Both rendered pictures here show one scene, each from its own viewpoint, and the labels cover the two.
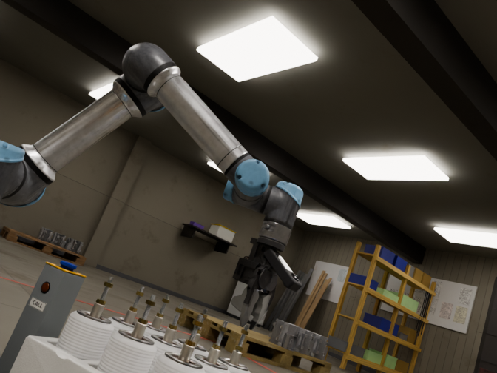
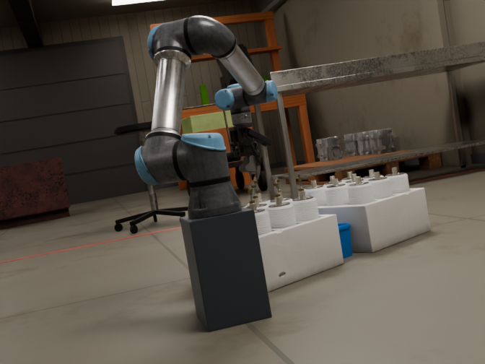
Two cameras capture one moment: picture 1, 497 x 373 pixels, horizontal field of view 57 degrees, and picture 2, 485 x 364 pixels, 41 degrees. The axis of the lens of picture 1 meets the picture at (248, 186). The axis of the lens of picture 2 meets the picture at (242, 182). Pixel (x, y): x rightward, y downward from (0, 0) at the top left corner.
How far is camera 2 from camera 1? 222 cm
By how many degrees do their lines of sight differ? 70
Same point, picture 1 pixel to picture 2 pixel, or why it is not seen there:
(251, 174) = (274, 90)
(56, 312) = not seen: hidden behind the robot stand
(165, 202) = not seen: outside the picture
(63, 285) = not seen: hidden behind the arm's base
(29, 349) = (263, 243)
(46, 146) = (178, 124)
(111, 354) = (289, 215)
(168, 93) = (237, 55)
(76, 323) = (265, 216)
